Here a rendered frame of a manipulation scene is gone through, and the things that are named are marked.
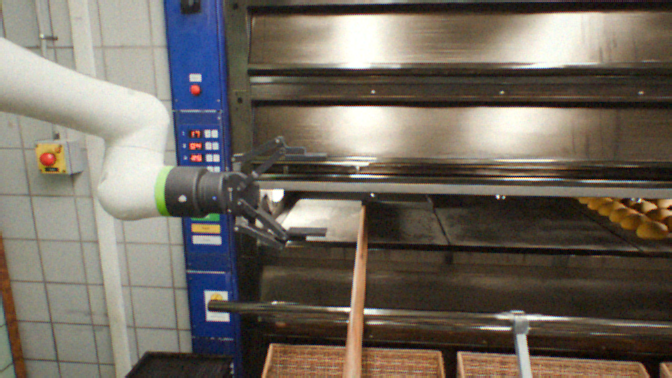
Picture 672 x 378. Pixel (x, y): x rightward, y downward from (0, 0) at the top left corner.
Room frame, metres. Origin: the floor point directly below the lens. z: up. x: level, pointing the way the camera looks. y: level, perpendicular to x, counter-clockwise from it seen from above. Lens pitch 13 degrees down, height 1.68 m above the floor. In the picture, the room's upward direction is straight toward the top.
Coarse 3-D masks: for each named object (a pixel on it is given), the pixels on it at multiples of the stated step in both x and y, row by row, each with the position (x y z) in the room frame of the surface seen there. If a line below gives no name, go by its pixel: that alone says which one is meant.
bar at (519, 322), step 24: (216, 312) 0.95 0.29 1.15; (240, 312) 0.94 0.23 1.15; (264, 312) 0.94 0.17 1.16; (288, 312) 0.93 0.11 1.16; (312, 312) 0.93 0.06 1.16; (336, 312) 0.92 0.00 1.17; (384, 312) 0.91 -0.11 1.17; (408, 312) 0.91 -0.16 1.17; (432, 312) 0.91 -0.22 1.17; (456, 312) 0.91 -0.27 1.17; (480, 312) 0.90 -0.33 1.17; (504, 312) 0.91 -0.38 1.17; (528, 360) 0.84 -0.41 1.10
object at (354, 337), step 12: (360, 216) 1.56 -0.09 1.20; (360, 228) 1.40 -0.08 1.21; (360, 240) 1.28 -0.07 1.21; (360, 252) 1.18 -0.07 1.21; (360, 264) 1.10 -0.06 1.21; (360, 276) 1.02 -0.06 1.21; (360, 288) 0.96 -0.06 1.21; (360, 300) 0.90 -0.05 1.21; (360, 312) 0.85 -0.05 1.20; (360, 324) 0.81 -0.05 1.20; (348, 336) 0.77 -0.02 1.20; (360, 336) 0.77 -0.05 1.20; (348, 348) 0.72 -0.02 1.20; (360, 348) 0.73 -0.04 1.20; (348, 360) 0.68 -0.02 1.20; (360, 360) 0.70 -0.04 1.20; (348, 372) 0.65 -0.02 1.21
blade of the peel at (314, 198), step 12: (312, 192) 2.00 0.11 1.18; (324, 192) 2.00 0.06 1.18; (336, 192) 2.00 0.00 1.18; (348, 192) 2.00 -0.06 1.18; (360, 192) 2.00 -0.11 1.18; (300, 204) 1.78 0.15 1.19; (312, 204) 1.78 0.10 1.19; (324, 204) 1.77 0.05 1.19; (336, 204) 1.77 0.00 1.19; (348, 204) 1.76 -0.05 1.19; (360, 204) 1.76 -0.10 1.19; (372, 204) 1.76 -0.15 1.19; (384, 204) 1.75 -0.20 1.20; (396, 204) 1.75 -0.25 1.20; (408, 204) 1.74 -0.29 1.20; (420, 204) 1.74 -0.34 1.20; (432, 204) 1.73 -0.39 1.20
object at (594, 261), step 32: (288, 256) 1.31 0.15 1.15; (320, 256) 1.30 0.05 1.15; (352, 256) 1.29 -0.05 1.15; (384, 256) 1.28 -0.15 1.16; (416, 256) 1.28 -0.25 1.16; (448, 256) 1.27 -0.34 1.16; (480, 256) 1.26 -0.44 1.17; (512, 256) 1.25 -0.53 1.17; (544, 256) 1.24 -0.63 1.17; (576, 256) 1.23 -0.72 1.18; (608, 256) 1.23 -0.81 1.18; (640, 256) 1.22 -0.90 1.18
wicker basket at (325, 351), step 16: (272, 352) 1.27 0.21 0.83; (288, 352) 1.27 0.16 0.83; (304, 352) 1.27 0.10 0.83; (336, 352) 1.26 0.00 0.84; (368, 352) 1.25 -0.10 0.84; (384, 352) 1.25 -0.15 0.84; (400, 352) 1.25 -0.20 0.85; (416, 352) 1.24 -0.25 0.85; (432, 352) 1.24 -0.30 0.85; (272, 368) 1.26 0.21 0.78; (288, 368) 1.26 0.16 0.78; (320, 368) 1.25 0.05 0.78; (336, 368) 1.25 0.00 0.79; (368, 368) 1.24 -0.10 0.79; (384, 368) 1.24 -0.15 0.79; (400, 368) 1.23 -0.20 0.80; (416, 368) 1.23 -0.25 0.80
